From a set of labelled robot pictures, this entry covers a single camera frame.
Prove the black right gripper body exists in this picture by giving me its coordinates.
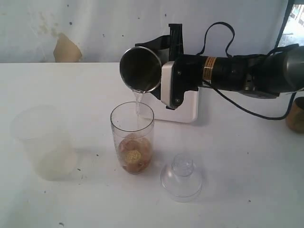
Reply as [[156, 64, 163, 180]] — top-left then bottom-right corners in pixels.
[[166, 24, 203, 110]]

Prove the stainless steel cup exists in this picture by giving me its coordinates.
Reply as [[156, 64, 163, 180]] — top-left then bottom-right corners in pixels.
[[119, 47, 162, 93]]

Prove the clear shaker dome lid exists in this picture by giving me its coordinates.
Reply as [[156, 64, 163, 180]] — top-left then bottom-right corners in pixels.
[[160, 153, 203, 202]]

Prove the brown wooden cup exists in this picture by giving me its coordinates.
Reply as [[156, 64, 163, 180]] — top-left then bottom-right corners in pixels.
[[285, 96, 304, 133]]

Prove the clear shaker body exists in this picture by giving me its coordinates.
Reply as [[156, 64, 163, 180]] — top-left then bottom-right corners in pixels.
[[110, 102, 154, 174]]

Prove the white square tray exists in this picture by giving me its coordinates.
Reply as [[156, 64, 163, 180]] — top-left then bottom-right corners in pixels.
[[141, 91, 199, 124]]

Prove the gold coin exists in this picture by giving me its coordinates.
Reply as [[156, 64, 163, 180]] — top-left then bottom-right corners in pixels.
[[124, 150, 142, 164]]

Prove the translucent plastic cup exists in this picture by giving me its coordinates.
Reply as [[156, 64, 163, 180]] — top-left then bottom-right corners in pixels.
[[11, 105, 78, 181]]

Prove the dark window frame post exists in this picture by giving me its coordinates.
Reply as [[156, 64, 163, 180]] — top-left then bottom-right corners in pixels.
[[275, 0, 295, 48]]

